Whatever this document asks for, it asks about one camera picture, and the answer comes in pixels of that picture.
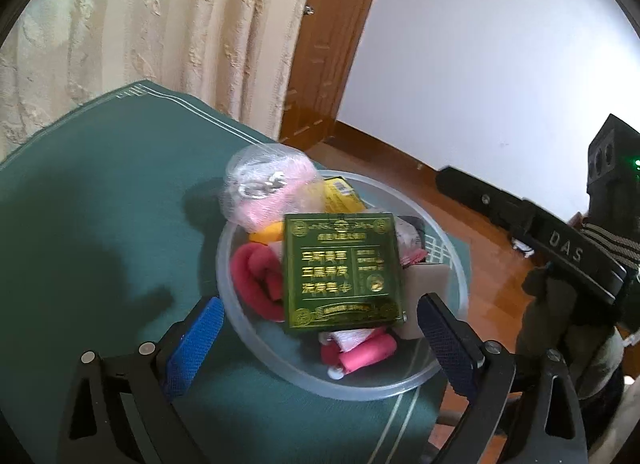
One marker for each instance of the green box yellow label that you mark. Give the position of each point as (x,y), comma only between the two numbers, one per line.
(341,198)

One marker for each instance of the white sponge block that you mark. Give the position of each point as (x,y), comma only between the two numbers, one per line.
(420,279)

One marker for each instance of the gloved right hand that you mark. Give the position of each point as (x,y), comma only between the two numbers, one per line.
(592,348)

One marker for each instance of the orange yellow toy block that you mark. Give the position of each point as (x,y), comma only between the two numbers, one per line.
(269,234)

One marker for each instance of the dark green gold box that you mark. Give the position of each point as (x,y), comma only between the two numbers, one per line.
(340,272)

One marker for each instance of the large mesh bag pink item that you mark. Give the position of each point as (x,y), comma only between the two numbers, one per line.
(265,182)

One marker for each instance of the wooden door frame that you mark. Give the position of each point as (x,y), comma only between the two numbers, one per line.
(328,38)

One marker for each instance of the green table mat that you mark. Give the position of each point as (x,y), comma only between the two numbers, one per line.
(109,230)

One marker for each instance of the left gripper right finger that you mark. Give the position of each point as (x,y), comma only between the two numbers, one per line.
(533,400)

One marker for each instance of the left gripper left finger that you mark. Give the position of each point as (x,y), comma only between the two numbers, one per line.
(95,425)

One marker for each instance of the cream embroidered curtain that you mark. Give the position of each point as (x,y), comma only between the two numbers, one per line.
(234,55)

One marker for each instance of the pink towel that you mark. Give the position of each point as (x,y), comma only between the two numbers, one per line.
(257,277)

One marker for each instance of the red white sachet packet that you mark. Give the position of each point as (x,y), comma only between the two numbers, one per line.
(410,245)

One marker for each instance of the pink cloth suction cups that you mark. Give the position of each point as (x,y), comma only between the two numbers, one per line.
(368,353)

